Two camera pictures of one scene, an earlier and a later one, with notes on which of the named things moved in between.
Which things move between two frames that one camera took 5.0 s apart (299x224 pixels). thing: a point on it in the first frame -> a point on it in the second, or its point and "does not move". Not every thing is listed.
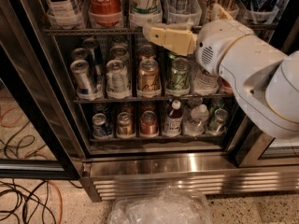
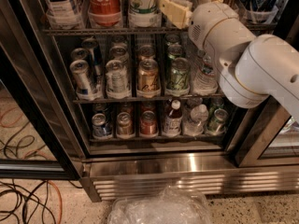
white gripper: (220, 44) -> (207, 21)
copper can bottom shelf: (149, 123) does not move
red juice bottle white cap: (174, 119) does not move
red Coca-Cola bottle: (105, 6) does not move
